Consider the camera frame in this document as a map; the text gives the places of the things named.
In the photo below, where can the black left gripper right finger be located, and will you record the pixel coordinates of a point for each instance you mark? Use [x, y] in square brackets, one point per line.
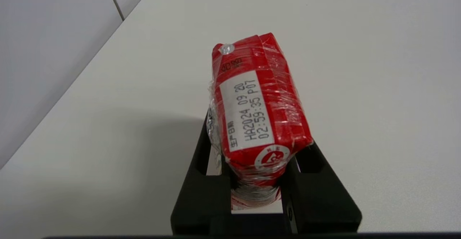
[317, 203]

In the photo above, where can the red milk carton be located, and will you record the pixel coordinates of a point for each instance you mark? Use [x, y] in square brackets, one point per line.
[257, 102]

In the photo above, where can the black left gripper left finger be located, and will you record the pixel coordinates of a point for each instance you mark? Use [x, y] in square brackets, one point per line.
[201, 192]

